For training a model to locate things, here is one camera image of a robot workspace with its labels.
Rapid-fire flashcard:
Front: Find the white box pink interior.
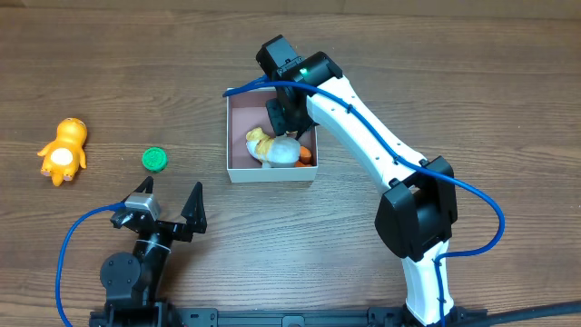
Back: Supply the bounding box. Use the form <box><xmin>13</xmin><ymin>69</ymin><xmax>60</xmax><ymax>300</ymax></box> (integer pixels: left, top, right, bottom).
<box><xmin>226</xmin><ymin>87</ymin><xmax>319</xmax><ymax>183</ymax></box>

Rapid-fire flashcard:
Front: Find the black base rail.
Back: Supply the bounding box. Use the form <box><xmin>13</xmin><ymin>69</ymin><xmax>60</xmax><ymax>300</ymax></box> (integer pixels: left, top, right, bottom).
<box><xmin>88</xmin><ymin>306</ymin><xmax>489</xmax><ymax>327</ymax></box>

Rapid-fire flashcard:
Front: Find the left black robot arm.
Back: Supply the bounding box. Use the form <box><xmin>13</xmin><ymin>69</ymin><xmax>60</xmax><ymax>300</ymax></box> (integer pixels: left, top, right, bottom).
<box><xmin>89</xmin><ymin>176</ymin><xmax>207</xmax><ymax>327</ymax></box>

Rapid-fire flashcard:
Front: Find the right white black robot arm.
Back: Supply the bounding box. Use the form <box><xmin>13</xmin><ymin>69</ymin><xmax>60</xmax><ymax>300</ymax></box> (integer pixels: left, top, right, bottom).
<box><xmin>256</xmin><ymin>49</ymin><xmax>458</xmax><ymax>326</ymax></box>

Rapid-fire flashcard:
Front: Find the thick black cable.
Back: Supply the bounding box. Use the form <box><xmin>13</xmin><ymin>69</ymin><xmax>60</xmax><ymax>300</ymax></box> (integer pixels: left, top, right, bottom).
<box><xmin>471</xmin><ymin>300</ymin><xmax>581</xmax><ymax>327</ymax></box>

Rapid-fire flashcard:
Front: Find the left blue cable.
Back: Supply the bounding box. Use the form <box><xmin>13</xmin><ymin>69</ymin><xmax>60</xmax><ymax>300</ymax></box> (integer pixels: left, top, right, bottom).
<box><xmin>54</xmin><ymin>202</ymin><xmax>128</xmax><ymax>327</ymax></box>

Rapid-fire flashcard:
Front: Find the white plush duck toy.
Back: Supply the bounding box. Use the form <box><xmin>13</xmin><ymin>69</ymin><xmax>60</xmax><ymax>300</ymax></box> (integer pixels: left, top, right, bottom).
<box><xmin>246</xmin><ymin>127</ymin><xmax>313</xmax><ymax>168</ymax></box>

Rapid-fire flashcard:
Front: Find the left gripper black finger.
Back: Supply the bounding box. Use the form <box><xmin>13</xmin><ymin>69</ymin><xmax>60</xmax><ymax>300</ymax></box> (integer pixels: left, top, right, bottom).
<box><xmin>181</xmin><ymin>182</ymin><xmax>207</xmax><ymax>233</ymax></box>
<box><xmin>122</xmin><ymin>176</ymin><xmax>154</xmax><ymax>203</ymax></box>

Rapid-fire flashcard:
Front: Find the orange dinosaur figure toy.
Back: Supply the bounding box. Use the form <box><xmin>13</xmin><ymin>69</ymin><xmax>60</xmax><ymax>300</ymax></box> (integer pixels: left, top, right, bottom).
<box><xmin>37</xmin><ymin>117</ymin><xmax>88</xmax><ymax>186</ymax></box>

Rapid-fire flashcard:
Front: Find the green round wheel toy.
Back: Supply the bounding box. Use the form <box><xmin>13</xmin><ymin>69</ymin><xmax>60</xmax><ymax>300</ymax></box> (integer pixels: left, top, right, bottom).
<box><xmin>142</xmin><ymin>147</ymin><xmax>168</xmax><ymax>173</ymax></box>

